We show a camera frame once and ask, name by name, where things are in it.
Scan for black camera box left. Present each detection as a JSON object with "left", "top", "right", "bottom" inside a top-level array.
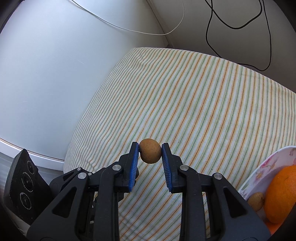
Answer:
[{"left": 4, "top": 149, "right": 54, "bottom": 225}]

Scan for white cable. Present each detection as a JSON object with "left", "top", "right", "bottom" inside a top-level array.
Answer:
[{"left": 69, "top": 0, "right": 186, "bottom": 36}]

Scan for large orange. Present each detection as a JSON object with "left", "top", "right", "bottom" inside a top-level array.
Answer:
[
  {"left": 263, "top": 166, "right": 295, "bottom": 223},
  {"left": 264, "top": 218, "right": 283, "bottom": 235}
]

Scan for black cable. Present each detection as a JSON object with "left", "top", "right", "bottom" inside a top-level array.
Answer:
[{"left": 205, "top": 0, "right": 272, "bottom": 72}]

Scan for brown kiwi front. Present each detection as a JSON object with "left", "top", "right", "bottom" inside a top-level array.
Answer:
[{"left": 139, "top": 138, "right": 162, "bottom": 164}]

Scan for striped table cloth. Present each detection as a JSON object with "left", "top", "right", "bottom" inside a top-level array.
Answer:
[{"left": 63, "top": 47, "right": 296, "bottom": 241}]

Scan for floral white plate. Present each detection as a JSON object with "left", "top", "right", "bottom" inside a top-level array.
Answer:
[{"left": 237, "top": 145, "right": 296, "bottom": 223}]

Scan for brown kiwi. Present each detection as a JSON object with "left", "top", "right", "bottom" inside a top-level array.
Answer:
[
  {"left": 139, "top": 138, "right": 162, "bottom": 164},
  {"left": 247, "top": 192, "right": 264, "bottom": 212}
]

